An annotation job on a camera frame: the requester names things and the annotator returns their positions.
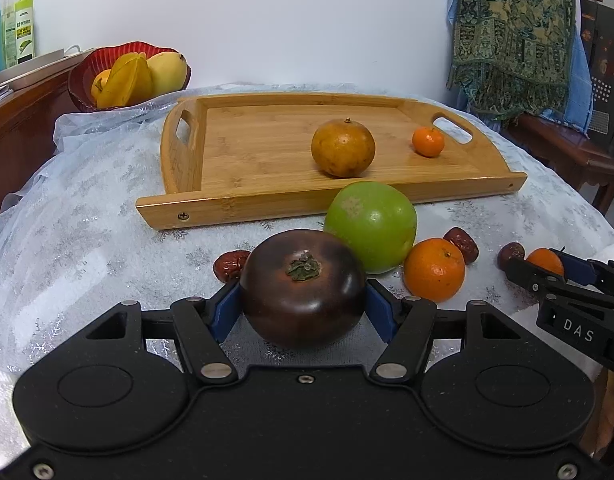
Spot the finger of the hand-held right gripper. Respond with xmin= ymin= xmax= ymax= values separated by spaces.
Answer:
xmin=503 ymin=259 xmax=588 ymax=307
xmin=548 ymin=247 xmax=614 ymax=292

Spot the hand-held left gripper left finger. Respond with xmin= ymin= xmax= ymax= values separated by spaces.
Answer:
xmin=84 ymin=280 xmax=242 ymax=386

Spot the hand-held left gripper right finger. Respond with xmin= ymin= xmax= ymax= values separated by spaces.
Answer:
xmin=364 ymin=279 xmax=525 ymax=383

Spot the small orange tangerine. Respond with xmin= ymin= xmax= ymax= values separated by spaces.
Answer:
xmin=412 ymin=126 xmax=446 ymax=158
xmin=526 ymin=248 xmax=565 ymax=277

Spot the red dried date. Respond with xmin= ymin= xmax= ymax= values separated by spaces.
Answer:
xmin=213 ymin=250 xmax=252 ymax=283
xmin=497 ymin=242 xmax=526 ymax=272
xmin=443 ymin=227 xmax=480 ymax=265

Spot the medium orange mandarin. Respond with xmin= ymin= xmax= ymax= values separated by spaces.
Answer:
xmin=403 ymin=238 xmax=466 ymax=303

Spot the dark purple round fruit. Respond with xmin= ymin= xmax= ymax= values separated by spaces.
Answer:
xmin=238 ymin=229 xmax=368 ymax=350

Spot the green apple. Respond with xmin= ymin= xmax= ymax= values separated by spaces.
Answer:
xmin=323 ymin=181 xmax=418 ymax=275

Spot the wooden bamboo tray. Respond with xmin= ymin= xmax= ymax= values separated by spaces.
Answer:
xmin=136 ymin=92 xmax=528 ymax=231

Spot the large brownish orange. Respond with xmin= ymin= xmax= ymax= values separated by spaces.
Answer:
xmin=311 ymin=117 xmax=377 ymax=179

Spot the brown wooden side table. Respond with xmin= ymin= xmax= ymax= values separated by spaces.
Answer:
xmin=502 ymin=112 xmax=614 ymax=216

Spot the dark printed box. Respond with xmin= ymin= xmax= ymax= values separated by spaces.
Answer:
xmin=574 ymin=0 xmax=614 ymax=161

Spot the green patterned scarf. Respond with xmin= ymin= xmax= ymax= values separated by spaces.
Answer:
xmin=447 ymin=0 xmax=578 ymax=121

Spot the yellow mango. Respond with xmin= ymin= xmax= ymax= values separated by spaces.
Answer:
xmin=147 ymin=51 xmax=190 ymax=97

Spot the yellow starfruit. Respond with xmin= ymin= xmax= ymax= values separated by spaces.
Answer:
xmin=96 ymin=52 xmax=154 ymax=110

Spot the round yellow orange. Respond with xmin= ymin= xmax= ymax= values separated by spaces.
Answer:
xmin=90 ymin=69 xmax=112 ymax=103

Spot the red glass fruit bowl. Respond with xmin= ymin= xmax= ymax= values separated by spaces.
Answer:
xmin=67 ymin=41 xmax=192 ymax=113

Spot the brown wooden cabinet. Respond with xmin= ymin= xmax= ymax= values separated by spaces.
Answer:
xmin=0 ymin=67 xmax=80 ymax=221

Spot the green white tube bottle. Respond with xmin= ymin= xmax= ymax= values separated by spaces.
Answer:
xmin=13 ymin=0 xmax=36 ymax=66

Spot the pale plastic bottle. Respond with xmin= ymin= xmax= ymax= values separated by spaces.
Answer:
xmin=1 ymin=0 xmax=17 ymax=71

